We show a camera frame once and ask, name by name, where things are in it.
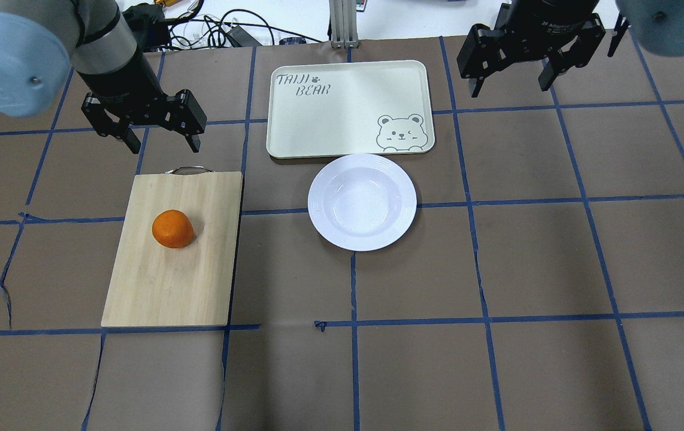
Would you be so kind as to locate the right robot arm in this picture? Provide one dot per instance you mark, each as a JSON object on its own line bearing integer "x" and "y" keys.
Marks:
{"x": 658, "y": 28}

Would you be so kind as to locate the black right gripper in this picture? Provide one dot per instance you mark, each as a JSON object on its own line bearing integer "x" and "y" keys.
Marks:
{"x": 548, "y": 25}

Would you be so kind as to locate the aluminium frame post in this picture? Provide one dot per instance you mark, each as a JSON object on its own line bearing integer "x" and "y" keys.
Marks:
{"x": 343, "y": 24}

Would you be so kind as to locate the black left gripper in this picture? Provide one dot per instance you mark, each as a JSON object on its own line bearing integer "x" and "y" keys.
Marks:
{"x": 121, "y": 78}

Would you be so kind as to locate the bamboo cutting board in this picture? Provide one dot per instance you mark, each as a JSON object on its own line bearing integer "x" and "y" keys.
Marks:
{"x": 152, "y": 285}

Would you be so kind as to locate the white ridged plate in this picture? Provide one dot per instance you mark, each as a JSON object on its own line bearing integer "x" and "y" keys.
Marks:
{"x": 362, "y": 202}

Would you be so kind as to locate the black power adapter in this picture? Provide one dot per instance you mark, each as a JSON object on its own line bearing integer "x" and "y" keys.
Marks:
{"x": 237, "y": 36}

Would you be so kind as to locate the orange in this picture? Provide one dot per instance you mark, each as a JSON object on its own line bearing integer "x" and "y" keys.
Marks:
{"x": 173, "y": 229}

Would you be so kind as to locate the cream bear tray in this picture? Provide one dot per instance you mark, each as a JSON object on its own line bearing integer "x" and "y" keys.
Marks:
{"x": 374, "y": 107}

